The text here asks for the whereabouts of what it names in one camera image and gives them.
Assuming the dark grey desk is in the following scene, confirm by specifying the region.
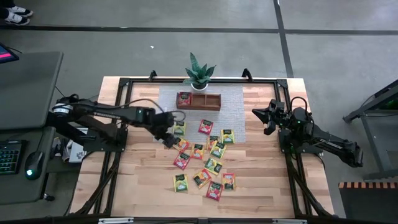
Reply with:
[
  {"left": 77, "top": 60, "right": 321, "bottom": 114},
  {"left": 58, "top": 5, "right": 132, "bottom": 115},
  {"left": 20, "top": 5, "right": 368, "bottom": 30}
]
[{"left": 0, "top": 126, "right": 57, "bottom": 206}]

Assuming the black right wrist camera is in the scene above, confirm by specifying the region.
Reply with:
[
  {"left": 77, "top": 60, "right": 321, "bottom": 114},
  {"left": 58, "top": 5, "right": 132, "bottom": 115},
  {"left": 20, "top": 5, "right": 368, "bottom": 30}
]
[{"left": 269, "top": 98, "right": 285, "bottom": 110}]

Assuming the grey woven placemat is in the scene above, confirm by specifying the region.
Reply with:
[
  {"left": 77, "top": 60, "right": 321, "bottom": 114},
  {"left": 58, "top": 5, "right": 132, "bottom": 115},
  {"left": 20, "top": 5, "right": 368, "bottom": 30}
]
[{"left": 154, "top": 83, "right": 247, "bottom": 144}]

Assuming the black floor cable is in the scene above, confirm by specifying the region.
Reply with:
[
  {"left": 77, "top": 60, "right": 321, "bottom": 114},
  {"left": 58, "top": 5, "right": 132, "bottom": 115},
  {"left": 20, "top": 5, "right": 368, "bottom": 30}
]
[{"left": 54, "top": 85, "right": 68, "bottom": 100}]

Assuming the black aluminium table frame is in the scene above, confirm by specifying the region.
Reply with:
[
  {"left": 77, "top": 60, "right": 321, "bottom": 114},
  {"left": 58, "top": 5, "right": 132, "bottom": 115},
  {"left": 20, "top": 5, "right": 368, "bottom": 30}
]
[{"left": 70, "top": 76, "right": 335, "bottom": 218}]

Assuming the person's white shoe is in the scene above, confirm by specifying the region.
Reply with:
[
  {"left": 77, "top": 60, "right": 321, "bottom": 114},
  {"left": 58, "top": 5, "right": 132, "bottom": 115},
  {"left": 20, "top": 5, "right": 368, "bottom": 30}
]
[
  {"left": 4, "top": 12, "right": 31, "bottom": 26},
  {"left": 6, "top": 6, "right": 34, "bottom": 18}
]

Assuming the brown wooden compartment tray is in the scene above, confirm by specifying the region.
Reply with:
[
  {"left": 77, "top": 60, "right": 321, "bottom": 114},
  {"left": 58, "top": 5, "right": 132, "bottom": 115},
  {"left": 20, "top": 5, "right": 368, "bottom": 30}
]
[{"left": 176, "top": 90, "right": 222, "bottom": 112}]

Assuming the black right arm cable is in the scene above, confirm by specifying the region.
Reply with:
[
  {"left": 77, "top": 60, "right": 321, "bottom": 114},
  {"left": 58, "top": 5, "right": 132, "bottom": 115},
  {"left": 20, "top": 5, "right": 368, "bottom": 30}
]
[{"left": 290, "top": 96, "right": 311, "bottom": 114}]

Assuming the white printed cardboard box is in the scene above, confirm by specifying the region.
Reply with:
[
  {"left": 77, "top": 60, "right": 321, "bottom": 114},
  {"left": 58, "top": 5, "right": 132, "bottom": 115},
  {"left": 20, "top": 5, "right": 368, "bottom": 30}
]
[{"left": 67, "top": 139, "right": 88, "bottom": 164}]

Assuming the dark foil packet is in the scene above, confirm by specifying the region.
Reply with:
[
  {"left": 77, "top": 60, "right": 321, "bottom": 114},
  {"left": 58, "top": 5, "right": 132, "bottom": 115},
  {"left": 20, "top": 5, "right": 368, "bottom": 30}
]
[{"left": 221, "top": 172, "right": 236, "bottom": 191}]

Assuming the black box with striped edge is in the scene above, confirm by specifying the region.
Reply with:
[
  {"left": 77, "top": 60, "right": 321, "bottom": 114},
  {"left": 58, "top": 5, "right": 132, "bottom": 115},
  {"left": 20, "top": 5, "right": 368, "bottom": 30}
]
[{"left": 338, "top": 181, "right": 398, "bottom": 224}]

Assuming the black equipment stand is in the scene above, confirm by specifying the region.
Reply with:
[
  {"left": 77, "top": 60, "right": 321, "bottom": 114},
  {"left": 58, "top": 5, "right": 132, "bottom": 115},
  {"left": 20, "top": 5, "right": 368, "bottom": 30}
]
[{"left": 343, "top": 79, "right": 398, "bottom": 182}]

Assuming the green plant in white pot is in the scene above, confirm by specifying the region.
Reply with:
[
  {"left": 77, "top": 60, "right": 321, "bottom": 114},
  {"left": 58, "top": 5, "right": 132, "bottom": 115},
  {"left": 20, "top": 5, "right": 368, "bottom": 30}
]
[{"left": 182, "top": 52, "right": 218, "bottom": 92}]

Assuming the black backlit keyboard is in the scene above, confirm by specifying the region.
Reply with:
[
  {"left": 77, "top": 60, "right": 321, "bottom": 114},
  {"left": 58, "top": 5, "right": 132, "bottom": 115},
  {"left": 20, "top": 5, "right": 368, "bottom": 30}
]
[{"left": 0, "top": 140, "right": 23, "bottom": 175}]

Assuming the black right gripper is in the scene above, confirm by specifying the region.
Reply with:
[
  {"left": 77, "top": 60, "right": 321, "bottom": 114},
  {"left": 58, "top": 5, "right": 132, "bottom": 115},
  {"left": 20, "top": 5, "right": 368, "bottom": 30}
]
[{"left": 251, "top": 106, "right": 292, "bottom": 136}]

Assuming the black computer mouse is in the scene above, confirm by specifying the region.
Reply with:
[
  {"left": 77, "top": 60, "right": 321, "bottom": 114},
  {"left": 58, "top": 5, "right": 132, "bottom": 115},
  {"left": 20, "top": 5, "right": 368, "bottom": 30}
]
[{"left": 24, "top": 151, "right": 45, "bottom": 180}]

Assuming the flat display screen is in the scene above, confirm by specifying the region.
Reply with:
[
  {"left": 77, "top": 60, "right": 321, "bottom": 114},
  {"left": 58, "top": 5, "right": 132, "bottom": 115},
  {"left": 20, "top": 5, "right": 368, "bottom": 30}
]
[{"left": 0, "top": 42, "right": 20, "bottom": 65}]

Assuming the red strawberry tea bag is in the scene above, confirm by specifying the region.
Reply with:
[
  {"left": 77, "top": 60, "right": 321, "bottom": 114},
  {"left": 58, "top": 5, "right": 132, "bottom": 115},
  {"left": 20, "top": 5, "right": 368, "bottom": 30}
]
[
  {"left": 172, "top": 151, "right": 192, "bottom": 170},
  {"left": 178, "top": 91, "right": 192, "bottom": 106},
  {"left": 205, "top": 180, "right": 224, "bottom": 202},
  {"left": 198, "top": 119, "right": 215, "bottom": 135}
]

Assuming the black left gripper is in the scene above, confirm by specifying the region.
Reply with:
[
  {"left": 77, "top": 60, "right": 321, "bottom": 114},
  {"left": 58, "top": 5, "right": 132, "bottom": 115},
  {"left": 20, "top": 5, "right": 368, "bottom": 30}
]
[{"left": 154, "top": 111, "right": 180, "bottom": 150}]

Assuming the white metal bracket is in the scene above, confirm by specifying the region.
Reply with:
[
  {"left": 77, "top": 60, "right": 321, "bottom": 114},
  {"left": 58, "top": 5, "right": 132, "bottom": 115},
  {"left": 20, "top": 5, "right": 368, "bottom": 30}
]
[
  {"left": 272, "top": 218, "right": 308, "bottom": 224},
  {"left": 98, "top": 217, "right": 134, "bottom": 224}
]

